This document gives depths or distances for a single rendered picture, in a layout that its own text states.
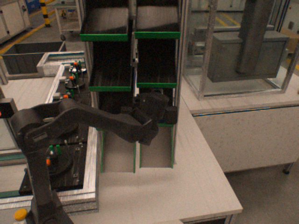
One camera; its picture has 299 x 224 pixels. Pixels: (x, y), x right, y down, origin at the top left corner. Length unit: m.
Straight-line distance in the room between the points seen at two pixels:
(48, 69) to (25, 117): 1.65
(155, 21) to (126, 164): 0.55
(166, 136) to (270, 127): 1.17
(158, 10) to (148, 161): 0.57
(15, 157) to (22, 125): 0.76
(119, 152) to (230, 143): 1.13
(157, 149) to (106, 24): 0.52
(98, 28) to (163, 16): 0.20
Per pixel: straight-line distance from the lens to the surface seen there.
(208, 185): 1.09
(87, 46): 0.79
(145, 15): 0.76
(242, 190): 2.26
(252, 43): 1.61
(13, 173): 1.19
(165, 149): 0.95
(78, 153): 1.08
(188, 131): 1.34
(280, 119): 1.97
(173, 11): 0.78
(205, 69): 1.54
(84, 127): 1.22
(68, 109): 0.47
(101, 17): 0.75
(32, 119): 0.47
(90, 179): 0.99
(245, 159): 2.11
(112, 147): 0.94
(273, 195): 2.34
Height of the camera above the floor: 1.70
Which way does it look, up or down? 34 degrees down
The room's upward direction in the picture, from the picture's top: straight up
